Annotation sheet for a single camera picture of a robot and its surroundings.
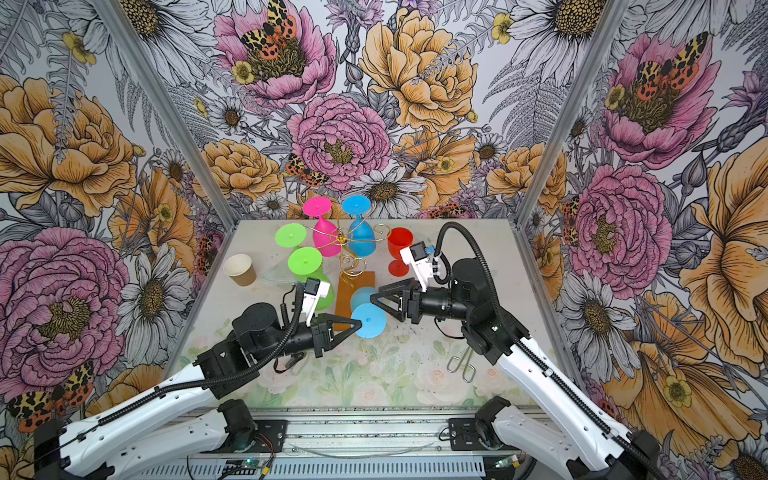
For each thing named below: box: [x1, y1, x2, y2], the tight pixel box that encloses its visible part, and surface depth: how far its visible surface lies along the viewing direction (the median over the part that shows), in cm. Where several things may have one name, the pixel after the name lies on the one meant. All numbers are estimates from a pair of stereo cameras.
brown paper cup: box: [223, 253, 257, 287], surface depth 101 cm
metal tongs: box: [446, 346, 476, 383], surface depth 87 cm
